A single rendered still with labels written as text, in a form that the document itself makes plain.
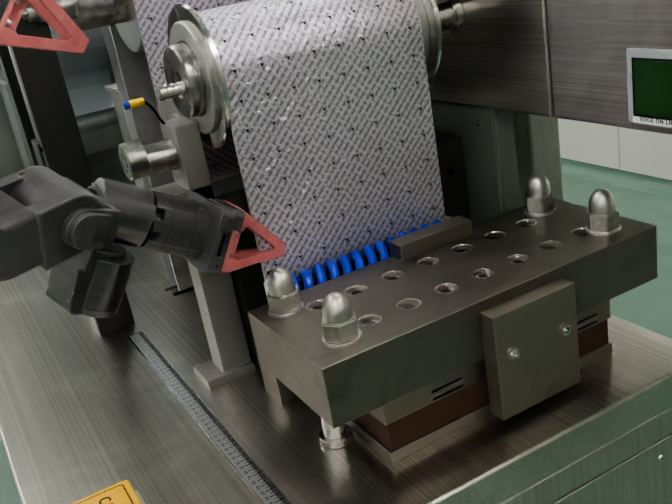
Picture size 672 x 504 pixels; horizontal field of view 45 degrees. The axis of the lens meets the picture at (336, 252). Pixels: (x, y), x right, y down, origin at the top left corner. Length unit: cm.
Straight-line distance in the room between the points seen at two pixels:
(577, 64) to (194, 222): 41
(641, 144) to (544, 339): 334
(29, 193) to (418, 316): 35
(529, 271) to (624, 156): 340
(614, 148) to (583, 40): 337
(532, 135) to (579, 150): 319
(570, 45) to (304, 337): 40
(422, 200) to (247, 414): 31
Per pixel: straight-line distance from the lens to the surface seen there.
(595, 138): 430
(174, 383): 100
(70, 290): 78
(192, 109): 84
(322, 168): 86
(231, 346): 96
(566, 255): 84
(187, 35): 84
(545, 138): 123
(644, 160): 412
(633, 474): 91
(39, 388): 110
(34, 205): 70
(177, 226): 78
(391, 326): 73
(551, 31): 89
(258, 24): 84
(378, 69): 88
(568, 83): 89
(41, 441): 98
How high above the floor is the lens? 136
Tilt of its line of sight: 21 degrees down
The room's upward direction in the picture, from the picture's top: 10 degrees counter-clockwise
